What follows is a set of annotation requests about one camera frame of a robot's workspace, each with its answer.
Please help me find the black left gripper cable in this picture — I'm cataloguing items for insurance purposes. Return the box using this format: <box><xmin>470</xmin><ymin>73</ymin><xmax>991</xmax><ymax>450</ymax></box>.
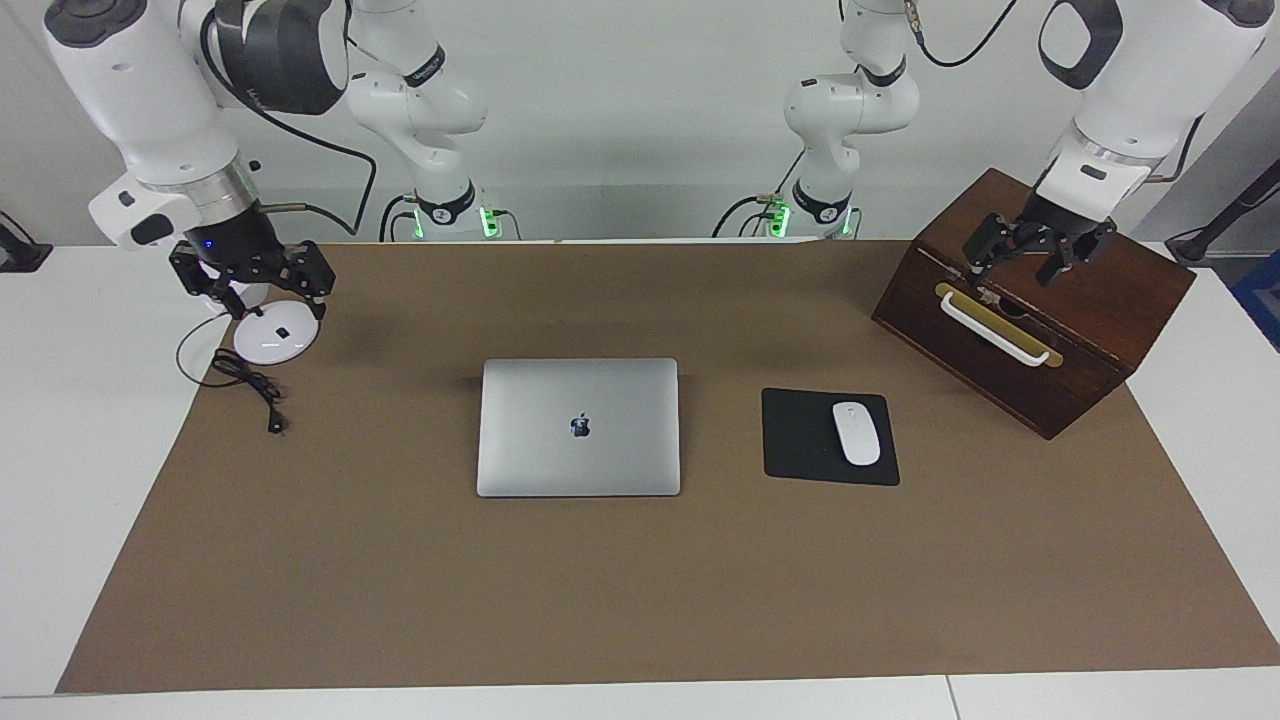
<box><xmin>903</xmin><ymin>0</ymin><xmax>1206</xmax><ymax>186</ymax></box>

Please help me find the black stand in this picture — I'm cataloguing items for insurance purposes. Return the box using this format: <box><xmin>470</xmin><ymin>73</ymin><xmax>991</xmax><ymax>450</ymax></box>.
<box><xmin>1165</xmin><ymin>160</ymin><xmax>1280</xmax><ymax>266</ymax></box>

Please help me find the black lamp power cable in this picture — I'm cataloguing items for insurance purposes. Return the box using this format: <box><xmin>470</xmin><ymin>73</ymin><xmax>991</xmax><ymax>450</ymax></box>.
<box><xmin>176</xmin><ymin>308</ymin><xmax>289</xmax><ymax>436</ymax></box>

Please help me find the white desk lamp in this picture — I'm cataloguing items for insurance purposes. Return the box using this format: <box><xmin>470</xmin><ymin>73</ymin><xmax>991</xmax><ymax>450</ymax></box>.
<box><xmin>215</xmin><ymin>283</ymin><xmax>321</xmax><ymax>365</ymax></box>

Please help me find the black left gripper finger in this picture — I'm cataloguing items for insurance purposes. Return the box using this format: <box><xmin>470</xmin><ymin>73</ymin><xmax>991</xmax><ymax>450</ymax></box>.
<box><xmin>962</xmin><ymin>213</ymin><xmax>1023</xmax><ymax>283</ymax></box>
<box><xmin>1035</xmin><ymin>220</ymin><xmax>1118</xmax><ymax>289</ymax></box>

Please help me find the white box handle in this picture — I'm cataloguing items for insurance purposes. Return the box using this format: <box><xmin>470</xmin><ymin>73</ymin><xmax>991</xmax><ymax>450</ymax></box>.
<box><xmin>940</xmin><ymin>290</ymin><xmax>1053</xmax><ymax>367</ymax></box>

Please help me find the silver laptop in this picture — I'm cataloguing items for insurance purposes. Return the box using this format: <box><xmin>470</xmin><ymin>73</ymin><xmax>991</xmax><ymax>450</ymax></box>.
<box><xmin>476</xmin><ymin>357</ymin><xmax>682</xmax><ymax>498</ymax></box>

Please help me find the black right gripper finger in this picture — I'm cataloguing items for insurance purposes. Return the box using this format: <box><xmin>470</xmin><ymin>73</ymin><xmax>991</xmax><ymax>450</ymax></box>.
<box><xmin>168</xmin><ymin>243</ymin><xmax>251</xmax><ymax>321</ymax></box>
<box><xmin>278</xmin><ymin>240</ymin><xmax>337</xmax><ymax>321</ymax></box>

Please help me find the black arm base cable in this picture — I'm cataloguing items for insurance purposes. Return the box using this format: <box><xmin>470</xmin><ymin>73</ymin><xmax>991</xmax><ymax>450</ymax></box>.
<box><xmin>712</xmin><ymin>150</ymin><xmax>806</xmax><ymax>238</ymax></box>
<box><xmin>378</xmin><ymin>195</ymin><xmax>421</xmax><ymax>243</ymax></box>

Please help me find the black table clamp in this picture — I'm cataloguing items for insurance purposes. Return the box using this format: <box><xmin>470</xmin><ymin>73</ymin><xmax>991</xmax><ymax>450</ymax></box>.
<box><xmin>0</xmin><ymin>212</ymin><xmax>53</xmax><ymax>273</ymax></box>

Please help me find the brown table mat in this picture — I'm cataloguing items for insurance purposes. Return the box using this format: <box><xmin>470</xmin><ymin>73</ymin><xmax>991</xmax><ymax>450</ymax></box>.
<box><xmin>55</xmin><ymin>240</ymin><xmax>1280</xmax><ymax>694</ymax></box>

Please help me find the dark wooden box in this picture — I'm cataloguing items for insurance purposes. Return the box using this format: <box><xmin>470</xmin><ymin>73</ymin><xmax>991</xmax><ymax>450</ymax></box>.
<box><xmin>871</xmin><ymin>167</ymin><xmax>1197</xmax><ymax>441</ymax></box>

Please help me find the white computer mouse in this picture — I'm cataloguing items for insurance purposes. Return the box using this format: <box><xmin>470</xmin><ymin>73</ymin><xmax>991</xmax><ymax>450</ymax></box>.
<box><xmin>832</xmin><ymin>401</ymin><xmax>882</xmax><ymax>467</ymax></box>

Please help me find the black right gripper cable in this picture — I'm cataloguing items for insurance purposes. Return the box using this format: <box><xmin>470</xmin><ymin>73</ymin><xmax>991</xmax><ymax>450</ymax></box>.
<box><xmin>200</xmin><ymin>10</ymin><xmax>379</xmax><ymax>238</ymax></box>

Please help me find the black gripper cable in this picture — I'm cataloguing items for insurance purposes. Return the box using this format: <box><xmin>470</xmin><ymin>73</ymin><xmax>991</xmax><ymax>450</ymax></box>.
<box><xmin>903</xmin><ymin>0</ymin><xmax>1206</xmax><ymax>186</ymax></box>
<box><xmin>200</xmin><ymin>10</ymin><xmax>379</xmax><ymax>238</ymax></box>

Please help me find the black mouse pad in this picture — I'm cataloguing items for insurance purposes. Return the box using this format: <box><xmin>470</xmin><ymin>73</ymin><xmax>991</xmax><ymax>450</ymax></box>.
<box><xmin>761</xmin><ymin>388</ymin><xmax>901</xmax><ymax>487</ymax></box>

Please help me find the blue object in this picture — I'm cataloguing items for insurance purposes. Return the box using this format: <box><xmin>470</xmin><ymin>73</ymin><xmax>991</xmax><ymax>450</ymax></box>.
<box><xmin>1230</xmin><ymin>250</ymin><xmax>1280</xmax><ymax>351</ymax></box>

